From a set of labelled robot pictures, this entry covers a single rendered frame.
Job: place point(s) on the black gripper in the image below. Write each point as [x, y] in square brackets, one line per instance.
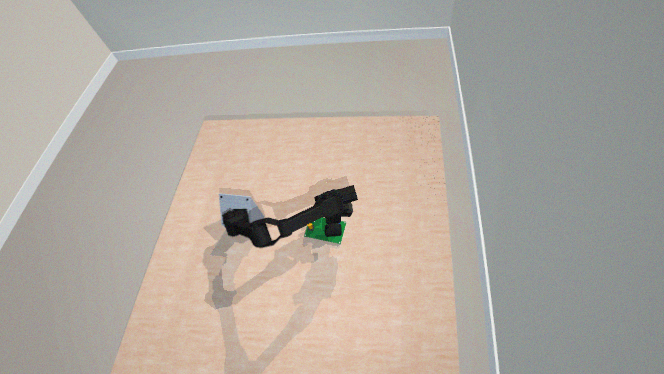
[332, 229]

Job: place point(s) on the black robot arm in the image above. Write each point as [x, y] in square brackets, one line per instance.
[328, 204]

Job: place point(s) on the green circuit board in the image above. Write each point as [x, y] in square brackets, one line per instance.
[316, 230]

